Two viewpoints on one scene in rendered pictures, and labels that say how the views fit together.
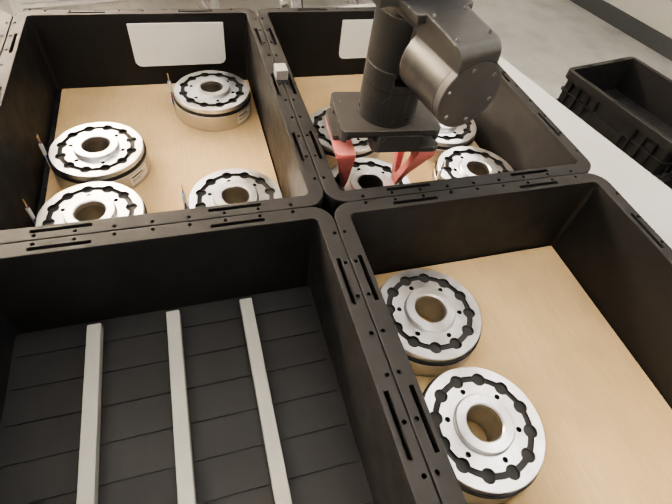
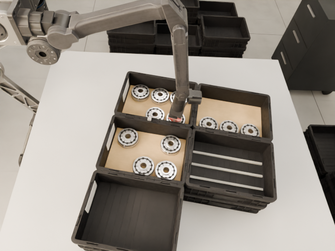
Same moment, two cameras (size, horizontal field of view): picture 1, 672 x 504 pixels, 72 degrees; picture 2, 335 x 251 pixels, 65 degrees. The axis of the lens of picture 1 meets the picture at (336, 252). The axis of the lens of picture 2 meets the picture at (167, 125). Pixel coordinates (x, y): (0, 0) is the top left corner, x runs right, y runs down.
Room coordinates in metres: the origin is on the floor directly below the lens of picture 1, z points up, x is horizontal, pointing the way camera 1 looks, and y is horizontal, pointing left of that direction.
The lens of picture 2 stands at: (0.10, 0.70, 2.02)
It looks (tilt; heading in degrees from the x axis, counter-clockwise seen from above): 57 degrees down; 296
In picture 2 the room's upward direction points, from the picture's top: 8 degrees clockwise
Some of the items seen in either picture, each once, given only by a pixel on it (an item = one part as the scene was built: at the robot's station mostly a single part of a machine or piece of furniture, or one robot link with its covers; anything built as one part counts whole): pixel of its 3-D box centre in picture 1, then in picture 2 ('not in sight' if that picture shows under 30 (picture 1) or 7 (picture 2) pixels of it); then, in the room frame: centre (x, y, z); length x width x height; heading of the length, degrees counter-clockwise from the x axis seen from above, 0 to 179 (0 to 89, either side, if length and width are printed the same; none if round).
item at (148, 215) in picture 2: not in sight; (131, 215); (0.31, 0.51, 0.87); 0.40 x 0.30 x 0.11; 23
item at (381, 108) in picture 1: (389, 94); (178, 105); (0.41, -0.03, 0.98); 0.10 x 0.07 x 0.07; 108
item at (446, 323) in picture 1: (430, 309); (209, 124); (0.25, -0.10, 0.86); 0.05 x 0.05 x 0.01
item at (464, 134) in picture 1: (440, 122); (160, 94); (0.57, -0.11, 0.86); 0.10 x 0.10 x 0.01
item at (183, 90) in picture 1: (212, 91); (127, 136); (0.55, 0.20, 0.86); 0.10 x 0.10 x 0.01
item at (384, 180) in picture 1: (370, 183); not in sight; (0.41, -0.03, 0.86); 0.05 x 0.05 x 0.01
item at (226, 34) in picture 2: not in sight; (219, 47); (0.63, -1.27, 0.37); 0.40 x 0.30 x 0.45; 33
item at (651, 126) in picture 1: (609, 158); (132, 43); (1.30, -0.82, 0.37); 0.40 x 0.30 x 0.45; 33
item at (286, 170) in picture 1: (157, 139); (146, 153); (0.42, 0.23, 0.87); 0.40 x 0.30 x 0.11; 23
